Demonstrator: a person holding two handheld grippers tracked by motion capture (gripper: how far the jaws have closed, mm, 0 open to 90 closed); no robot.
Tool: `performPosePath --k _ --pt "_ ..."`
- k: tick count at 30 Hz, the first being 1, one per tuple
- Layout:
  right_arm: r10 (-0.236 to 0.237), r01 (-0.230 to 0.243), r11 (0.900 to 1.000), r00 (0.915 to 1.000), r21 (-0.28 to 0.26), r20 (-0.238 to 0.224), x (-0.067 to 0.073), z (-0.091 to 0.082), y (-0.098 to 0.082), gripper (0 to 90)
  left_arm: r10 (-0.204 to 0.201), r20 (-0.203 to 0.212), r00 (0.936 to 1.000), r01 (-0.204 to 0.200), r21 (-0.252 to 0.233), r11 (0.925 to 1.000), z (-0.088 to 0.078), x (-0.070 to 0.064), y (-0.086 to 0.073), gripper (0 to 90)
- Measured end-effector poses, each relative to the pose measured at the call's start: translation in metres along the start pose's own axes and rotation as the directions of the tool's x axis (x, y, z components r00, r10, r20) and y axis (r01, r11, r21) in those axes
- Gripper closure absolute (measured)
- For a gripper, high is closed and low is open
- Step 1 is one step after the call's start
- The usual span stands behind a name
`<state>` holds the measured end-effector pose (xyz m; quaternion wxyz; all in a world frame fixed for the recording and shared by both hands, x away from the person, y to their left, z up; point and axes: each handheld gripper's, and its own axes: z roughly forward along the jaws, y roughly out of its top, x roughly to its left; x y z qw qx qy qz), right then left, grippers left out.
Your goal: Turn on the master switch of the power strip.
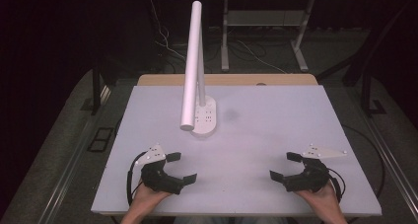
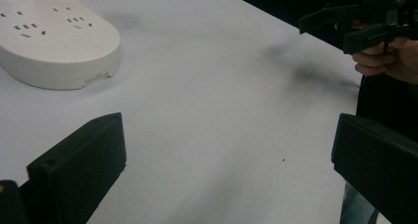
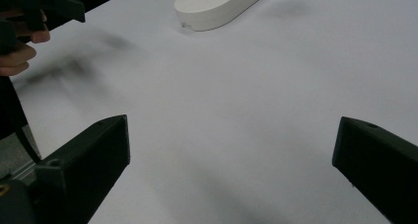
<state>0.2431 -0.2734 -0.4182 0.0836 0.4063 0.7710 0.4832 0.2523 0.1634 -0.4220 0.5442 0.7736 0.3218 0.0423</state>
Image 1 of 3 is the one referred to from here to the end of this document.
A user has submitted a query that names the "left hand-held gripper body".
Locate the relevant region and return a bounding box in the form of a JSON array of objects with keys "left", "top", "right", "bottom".
[{"left": 134, "top": 143, "right": 185, "bottom": 196}]

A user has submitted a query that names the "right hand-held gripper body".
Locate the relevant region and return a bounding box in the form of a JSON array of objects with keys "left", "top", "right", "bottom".
[{"left": 281, "top": 143, "right": 348, "bottom": 193}]

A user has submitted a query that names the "white desk lamp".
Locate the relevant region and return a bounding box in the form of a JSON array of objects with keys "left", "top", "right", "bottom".
[{"left": 179, "top": 0, "right": 218, "bottom": 138}]

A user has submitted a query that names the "person's left hand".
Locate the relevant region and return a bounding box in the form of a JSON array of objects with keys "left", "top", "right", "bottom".
[{"left": 130, "top": 181, "right": 173, "bottom": 214}]

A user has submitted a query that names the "person's right hand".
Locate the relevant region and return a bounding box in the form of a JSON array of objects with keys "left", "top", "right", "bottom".
[{"left": 295, "top": 181, "right": 342, "bottom": 216}]

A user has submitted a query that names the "wooden table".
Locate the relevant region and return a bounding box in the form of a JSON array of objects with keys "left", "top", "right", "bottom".
[{"left": 136, "top": 73, "right": 319, "bottom": 87}]

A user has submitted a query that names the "black stand leg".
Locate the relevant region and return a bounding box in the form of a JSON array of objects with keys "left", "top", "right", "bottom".
[
  {"left": 360, "top": 70, "right": 387, "bottom": 117},
  {"left": 90, "top": 67, "right": 104, "bottom": 116}
]

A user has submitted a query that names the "grey metal stand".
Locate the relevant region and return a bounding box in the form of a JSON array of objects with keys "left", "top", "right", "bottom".
[{"left": 220, "top": 0, "right": 315, "bottom": 74}]

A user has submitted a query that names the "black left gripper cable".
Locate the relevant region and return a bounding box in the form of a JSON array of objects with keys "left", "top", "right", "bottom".
[{"left": 126, "top": 150, "right": 148, "bottom": 206}]

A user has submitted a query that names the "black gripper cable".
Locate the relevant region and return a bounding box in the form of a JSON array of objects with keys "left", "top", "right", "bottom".
[
  {"left": 326, "top": 167, "right": 347, "bottom": 204},
  {"left": 126, "top": 150, "right": 148, "bottom": 206}
]

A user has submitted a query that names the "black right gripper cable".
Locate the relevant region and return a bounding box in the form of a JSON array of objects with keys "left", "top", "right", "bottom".
[{"left": 326, "top": 167, "right": 347, "bottom": 204}]

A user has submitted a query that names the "black floor frame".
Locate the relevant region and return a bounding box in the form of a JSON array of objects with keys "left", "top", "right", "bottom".
[{"left": 86, "top": 126, "right": 115, "bottom": 153}]

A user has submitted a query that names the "black floor cable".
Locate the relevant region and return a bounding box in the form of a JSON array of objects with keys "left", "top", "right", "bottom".
[{"left": 341, "top": 124, "right": 386, "bottom": 200}]

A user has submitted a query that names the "metal floor rail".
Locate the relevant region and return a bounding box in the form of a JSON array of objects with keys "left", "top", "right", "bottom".
[
  {"left": 348, "top": 85, "right": 418, "bottom": 222},
  {"left": 37, "top": 85, "right": 112, "bottom": 224}
]

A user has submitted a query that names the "white floor cable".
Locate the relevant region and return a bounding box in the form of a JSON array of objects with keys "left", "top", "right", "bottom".
[
  {"left": 146, "top": 0, "right": 187, "bottom": 61},
  {"left": 236, "top": 39, "right": 288, "bottom": 75}
]

